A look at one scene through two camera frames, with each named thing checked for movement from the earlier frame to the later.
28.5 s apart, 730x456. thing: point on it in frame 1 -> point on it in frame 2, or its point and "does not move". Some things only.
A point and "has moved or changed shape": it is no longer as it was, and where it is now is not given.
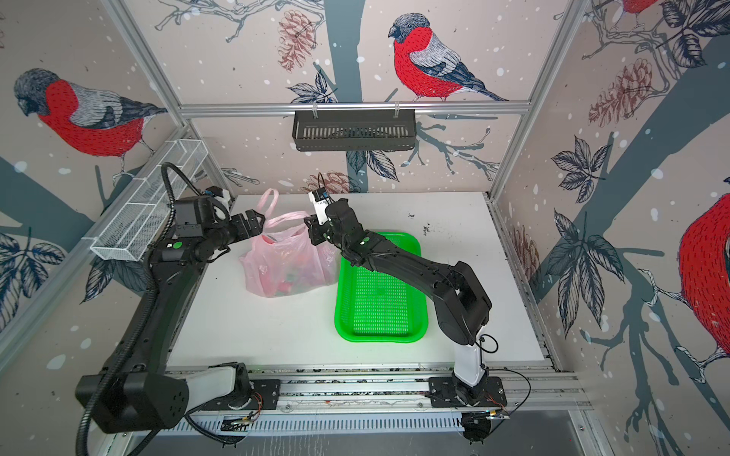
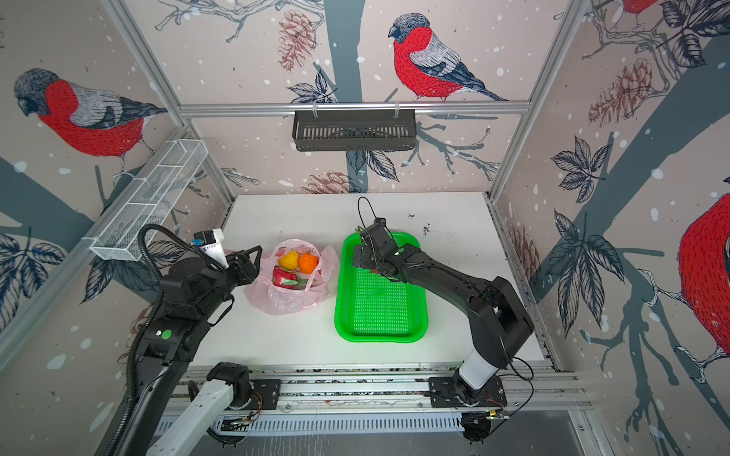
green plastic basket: [376, 307] does not move
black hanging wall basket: [355, 130] does not move
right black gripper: [315, 228] -> [365, 256]
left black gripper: [256, 226] -> [243, 267]
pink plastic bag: [283, 261] has moved or changed shape
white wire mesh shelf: [126, 227] does not move
